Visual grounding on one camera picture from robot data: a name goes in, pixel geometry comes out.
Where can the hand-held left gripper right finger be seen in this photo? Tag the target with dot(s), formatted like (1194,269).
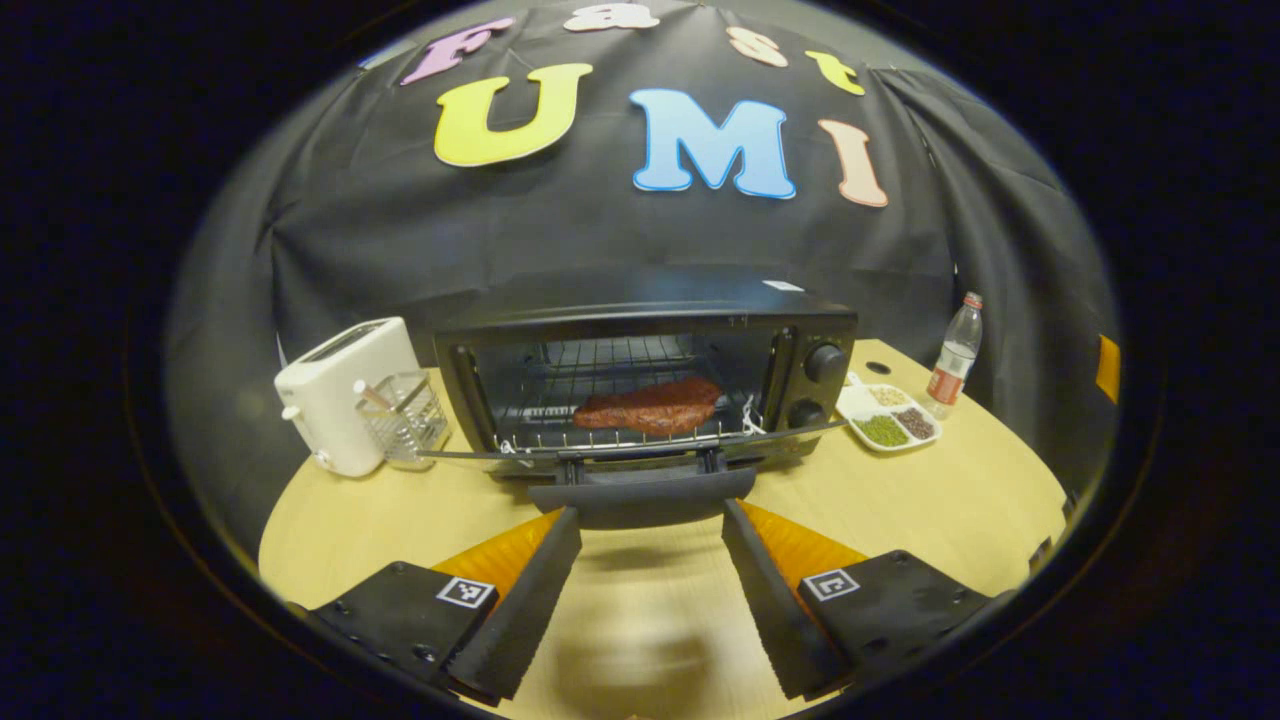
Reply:
(775,620)

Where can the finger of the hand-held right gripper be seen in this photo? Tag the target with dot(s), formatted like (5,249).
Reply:
(1108,368)

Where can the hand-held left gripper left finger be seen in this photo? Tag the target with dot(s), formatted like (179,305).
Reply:
(520,620)

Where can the red raw meat steak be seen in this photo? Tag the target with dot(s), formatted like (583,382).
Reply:
(650,407)

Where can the black electric oven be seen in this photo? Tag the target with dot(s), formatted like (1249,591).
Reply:
(820,365)

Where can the clear bottle with red label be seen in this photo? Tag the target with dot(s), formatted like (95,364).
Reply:
(953,365)

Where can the pile of dark red beans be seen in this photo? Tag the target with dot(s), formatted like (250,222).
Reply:
(914,423)

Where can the pile of green beans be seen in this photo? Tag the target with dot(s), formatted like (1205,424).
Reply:
(881,430)

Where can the pile of yellow beans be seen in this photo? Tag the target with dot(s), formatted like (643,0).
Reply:
(888,395)

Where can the white divided plate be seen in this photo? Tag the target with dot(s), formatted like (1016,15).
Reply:
(860,405)

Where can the pale pink utensil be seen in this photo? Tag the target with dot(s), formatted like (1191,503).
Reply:
(372,395)

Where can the white toaster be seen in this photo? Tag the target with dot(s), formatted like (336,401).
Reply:
(330,400)

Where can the black backdrop cloth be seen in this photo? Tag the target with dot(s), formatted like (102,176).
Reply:
(400,240)

